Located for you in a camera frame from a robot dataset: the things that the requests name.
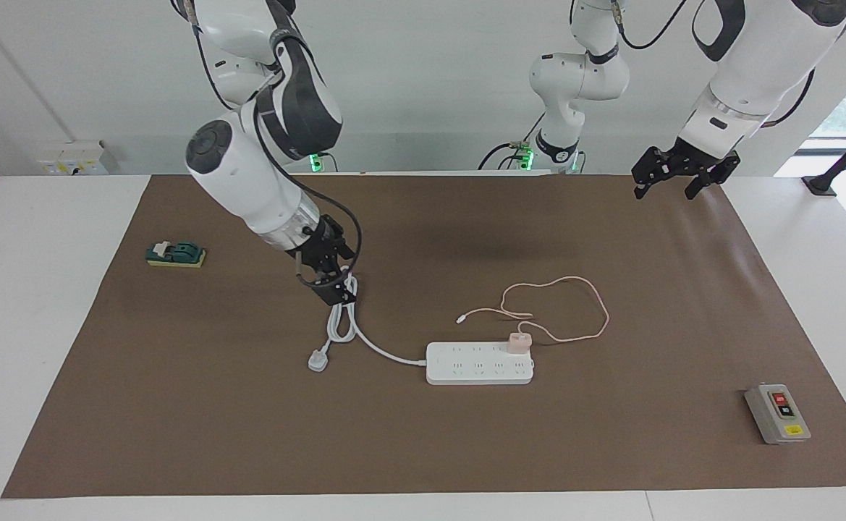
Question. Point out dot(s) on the white power strip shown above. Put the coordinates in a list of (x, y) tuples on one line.
[(479, 365)]

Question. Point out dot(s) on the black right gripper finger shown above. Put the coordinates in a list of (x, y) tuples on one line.
[(303, 269), (339, 291)]

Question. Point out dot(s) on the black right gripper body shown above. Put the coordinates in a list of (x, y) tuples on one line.
[(321, 246)]

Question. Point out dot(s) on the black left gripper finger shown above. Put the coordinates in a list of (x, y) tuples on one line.
[(701, 184), (642, 188)]

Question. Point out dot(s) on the pink charger plug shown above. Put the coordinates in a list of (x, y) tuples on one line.
[(519, 343)]

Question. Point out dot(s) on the white wall socket box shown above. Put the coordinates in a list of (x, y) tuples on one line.
[(75, 159)]

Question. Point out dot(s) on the grey on-off switch box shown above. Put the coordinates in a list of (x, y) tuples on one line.
[(777, 414)]

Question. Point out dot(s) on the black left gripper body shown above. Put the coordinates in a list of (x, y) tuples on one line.
[(683, 161)]

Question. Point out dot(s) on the brown table mat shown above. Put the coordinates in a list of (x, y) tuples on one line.
[(430, 441)]

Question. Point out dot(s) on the green knife switch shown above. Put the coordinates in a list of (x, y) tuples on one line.
[(176, 255)]

